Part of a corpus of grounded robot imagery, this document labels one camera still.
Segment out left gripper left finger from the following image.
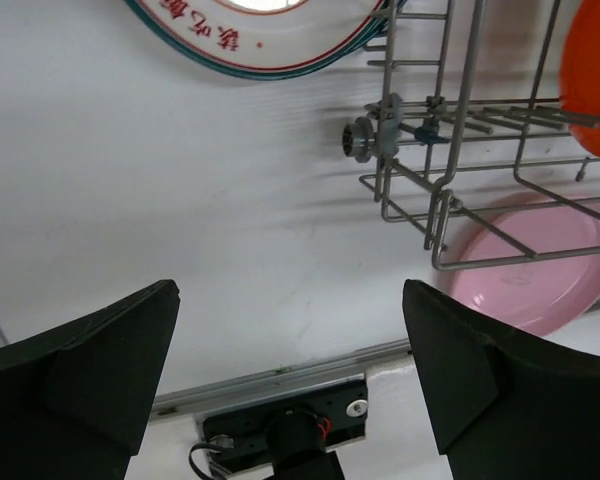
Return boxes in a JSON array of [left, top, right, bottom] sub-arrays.
[[0, 280, 180, 479]]

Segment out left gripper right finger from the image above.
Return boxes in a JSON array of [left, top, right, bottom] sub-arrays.
[[402, 280, 600, 479]]

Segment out pink plate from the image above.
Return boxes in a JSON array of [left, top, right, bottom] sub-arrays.
[[437, 193, 600, 336]]

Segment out small orange plate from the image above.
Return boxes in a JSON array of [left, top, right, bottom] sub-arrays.
[[558, 0, 600, 164]]

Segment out white plate green lettered rim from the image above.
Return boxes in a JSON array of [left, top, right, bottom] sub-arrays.
[[124, 0, 409, 82]]

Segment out white plate teal quatrefoil design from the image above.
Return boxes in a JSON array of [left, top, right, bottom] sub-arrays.
[[129, 0, 399, 79]]

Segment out aluminium table edge rail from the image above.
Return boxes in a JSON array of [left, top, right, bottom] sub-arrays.
[[0, 287, 600, 416]]

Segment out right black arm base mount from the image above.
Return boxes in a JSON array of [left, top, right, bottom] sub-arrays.
[[188, 379, 369, 480]]

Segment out grey wire dish rack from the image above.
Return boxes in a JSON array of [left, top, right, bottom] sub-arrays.
[[342, 1, 600, 272]]

